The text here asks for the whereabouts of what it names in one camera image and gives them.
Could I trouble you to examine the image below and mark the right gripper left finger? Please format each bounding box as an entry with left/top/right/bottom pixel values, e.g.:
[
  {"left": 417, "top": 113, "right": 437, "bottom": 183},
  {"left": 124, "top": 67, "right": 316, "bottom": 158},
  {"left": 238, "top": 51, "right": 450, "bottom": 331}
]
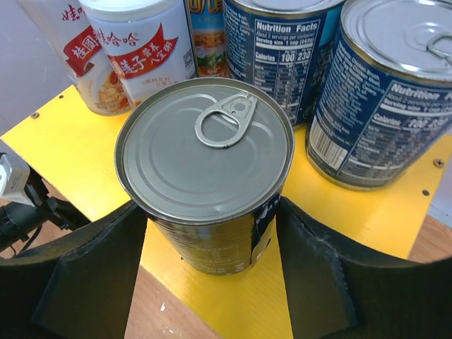
[{"left": 1, "top": 202, "right": 147, "bottom": 338}]

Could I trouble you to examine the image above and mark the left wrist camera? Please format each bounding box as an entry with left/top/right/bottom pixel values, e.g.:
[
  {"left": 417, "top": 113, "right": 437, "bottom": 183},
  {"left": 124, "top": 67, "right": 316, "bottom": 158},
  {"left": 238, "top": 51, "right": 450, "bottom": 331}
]
[{"left": 1, "top": 153, "right": 34, "bottom": 206}]

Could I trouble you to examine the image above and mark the blue yellow can white lid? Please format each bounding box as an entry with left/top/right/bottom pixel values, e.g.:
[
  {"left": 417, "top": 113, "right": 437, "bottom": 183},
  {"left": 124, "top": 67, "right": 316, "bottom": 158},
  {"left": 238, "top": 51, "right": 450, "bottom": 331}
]
[{"left": 186, "top": 0, "right": 228, "bottom": 78}]

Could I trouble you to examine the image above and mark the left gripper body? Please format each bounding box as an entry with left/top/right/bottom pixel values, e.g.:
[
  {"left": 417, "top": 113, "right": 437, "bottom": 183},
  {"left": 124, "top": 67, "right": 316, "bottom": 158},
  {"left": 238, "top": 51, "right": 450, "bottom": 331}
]
[{"left": 1, "top": 170, "right": 90, "bottom": 251}]

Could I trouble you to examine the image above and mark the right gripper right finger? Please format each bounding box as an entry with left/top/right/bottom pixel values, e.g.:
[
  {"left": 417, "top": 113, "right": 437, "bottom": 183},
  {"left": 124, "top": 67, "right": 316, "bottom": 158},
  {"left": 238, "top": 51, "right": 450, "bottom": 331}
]
[{"left": 276, "top": 198, "right": 451, "bottom": 338}]

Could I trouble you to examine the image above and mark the red white can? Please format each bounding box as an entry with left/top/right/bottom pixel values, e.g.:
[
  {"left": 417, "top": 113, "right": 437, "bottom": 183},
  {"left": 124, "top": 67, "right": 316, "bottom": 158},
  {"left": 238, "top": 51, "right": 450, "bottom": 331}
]
[
  {"left": 81, "top": 0, "right": 196, "bottom": 107},
  {"left": 18, "top": 0, "right": 130, "bottom": 116}
]

